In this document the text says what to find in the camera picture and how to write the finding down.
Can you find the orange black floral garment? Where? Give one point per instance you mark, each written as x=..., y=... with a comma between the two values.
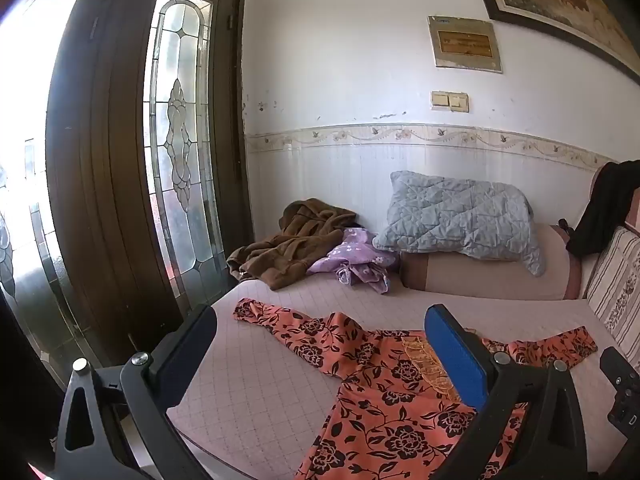
x=380, y=410

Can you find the brown fleece garment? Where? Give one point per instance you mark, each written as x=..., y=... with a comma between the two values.
x=285, y=255

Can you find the stained glass door panel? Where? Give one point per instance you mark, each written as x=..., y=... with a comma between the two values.
x=180, y=110

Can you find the beige wall light switch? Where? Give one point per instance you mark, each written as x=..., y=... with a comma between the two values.
x=450, y=101

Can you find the wall electrical panel box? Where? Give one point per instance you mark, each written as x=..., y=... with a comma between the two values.
x=465, y=42

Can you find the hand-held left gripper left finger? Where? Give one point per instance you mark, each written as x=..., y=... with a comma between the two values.
x=187, y=355

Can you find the black cloth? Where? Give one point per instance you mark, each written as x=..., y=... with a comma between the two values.
x=605, y=210

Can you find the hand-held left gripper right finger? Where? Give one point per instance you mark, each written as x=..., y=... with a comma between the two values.
x=457, y=360

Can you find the pink bolster cushion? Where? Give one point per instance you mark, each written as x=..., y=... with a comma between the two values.
x=475, y=280

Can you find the striped backrest cushion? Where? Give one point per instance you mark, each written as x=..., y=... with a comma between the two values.
x=620, y=285

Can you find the pink quilted bed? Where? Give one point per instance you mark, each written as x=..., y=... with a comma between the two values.
x=280, y=385

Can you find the dark wooden door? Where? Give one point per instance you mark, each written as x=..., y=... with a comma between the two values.
x=110, y=160

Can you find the grey quilted pillow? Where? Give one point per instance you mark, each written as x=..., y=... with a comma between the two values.
x=450, y=220

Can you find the purple floral garment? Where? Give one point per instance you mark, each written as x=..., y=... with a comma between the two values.
x=357, y=255

